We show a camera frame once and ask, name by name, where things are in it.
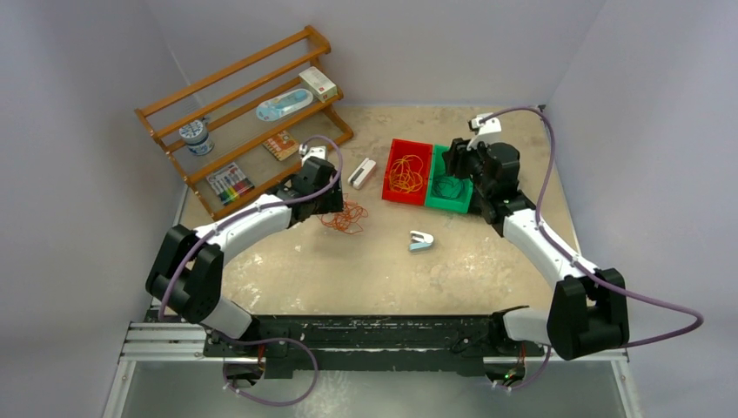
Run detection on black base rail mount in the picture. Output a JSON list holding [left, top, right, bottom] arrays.
[[204, 314, 545, 380]]

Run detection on coloured marker set pack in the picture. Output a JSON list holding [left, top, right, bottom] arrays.
[[206, 162, 255, 206]]

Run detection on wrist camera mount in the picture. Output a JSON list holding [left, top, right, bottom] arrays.
[[299, 144, 327, 165], [466, 113, 502, 151]]

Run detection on blue white tape roll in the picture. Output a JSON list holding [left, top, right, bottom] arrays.
[[178, 119, 214, 157]]

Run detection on aluminium frame rail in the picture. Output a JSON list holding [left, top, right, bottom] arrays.
[[104, 314, 642, 417]]

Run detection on blue white oval package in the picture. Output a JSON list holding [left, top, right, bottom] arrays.
[[255, 88, 313, 122]]

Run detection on orange snack packet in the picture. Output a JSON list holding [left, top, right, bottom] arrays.
[[262, 130, 300, 161]]

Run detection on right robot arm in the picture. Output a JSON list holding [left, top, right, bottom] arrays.
[[442, 138, 630, 360]]

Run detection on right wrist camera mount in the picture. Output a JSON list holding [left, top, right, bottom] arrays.
[[466, 113, 502, 151]]

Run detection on wooden shelf rack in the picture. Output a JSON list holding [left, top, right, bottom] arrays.
[[135, 25, 354, 220]]

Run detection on white red box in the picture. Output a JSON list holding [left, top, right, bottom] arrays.
[[299, 66, 339, 102]]

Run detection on right arm purple hose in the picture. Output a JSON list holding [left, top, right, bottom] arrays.
[[481, 105, 706, 394]]

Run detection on red plastic bin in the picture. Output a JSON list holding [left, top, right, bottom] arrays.
[[381, 138, 433, 206]]

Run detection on white blue staple remover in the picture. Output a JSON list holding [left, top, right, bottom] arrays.
[[408, 230, 434, 253]]

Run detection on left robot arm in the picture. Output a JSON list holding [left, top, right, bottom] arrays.
[[145, 157, 343, 356]]

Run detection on green plastic bin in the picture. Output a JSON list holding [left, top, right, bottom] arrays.
[[425, 145, 473, 213]]

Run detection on white stapler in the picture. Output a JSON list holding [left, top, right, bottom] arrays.
[[348, 158, 377, 190]]

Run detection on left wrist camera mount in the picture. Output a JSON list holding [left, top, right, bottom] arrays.
[[299, 144, 327, 165]]

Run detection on yellow cable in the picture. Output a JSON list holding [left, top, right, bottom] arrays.
[[387, 153, 429, 196]]

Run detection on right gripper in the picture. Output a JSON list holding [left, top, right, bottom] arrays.
[[441, 135, 494, 197]]

